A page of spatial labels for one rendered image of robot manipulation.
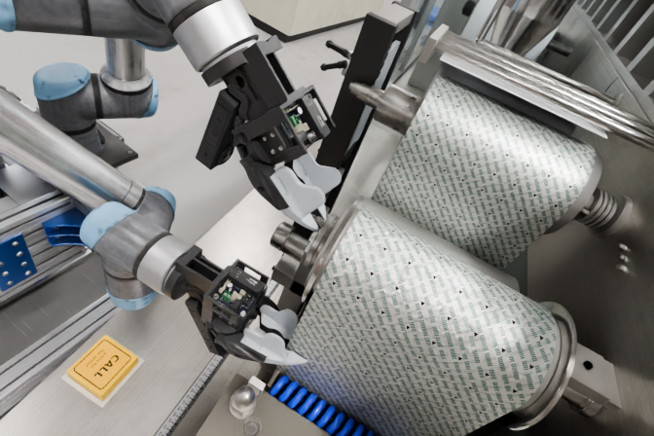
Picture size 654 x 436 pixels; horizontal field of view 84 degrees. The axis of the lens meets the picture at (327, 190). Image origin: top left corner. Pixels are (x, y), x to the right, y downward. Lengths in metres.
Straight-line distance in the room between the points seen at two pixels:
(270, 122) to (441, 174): 0.29
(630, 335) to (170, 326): 0.68
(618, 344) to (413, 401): 0.24
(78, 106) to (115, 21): 0.62
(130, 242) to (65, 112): 0.59
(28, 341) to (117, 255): 1.04
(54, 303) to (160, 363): 0.95
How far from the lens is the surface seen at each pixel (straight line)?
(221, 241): 0.87
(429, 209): 0.60
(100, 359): 0.73
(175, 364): 0.74
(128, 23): 0.48
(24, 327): 1.62
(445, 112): 0.54
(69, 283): 1.68
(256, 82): 0.38
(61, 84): 1.07
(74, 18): 0.48
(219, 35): 0.38
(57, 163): 0.68
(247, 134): 0.39
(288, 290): 0.59
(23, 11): 0.48
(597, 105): 0.62
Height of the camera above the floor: 1.59
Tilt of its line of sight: 40 degrees down
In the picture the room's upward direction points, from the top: 22 degrees clockwise
